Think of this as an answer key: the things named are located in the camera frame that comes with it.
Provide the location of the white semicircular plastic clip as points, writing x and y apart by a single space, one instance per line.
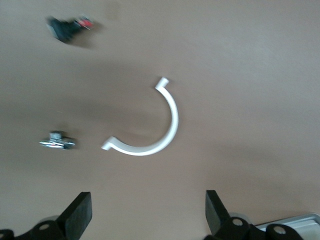
173 117

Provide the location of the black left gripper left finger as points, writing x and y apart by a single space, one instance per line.
75 215

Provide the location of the small black red switch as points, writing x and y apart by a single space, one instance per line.
62 28

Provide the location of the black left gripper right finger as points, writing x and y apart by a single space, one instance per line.
217 217

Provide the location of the small silver metal fitting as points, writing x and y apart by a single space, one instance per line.
56 142

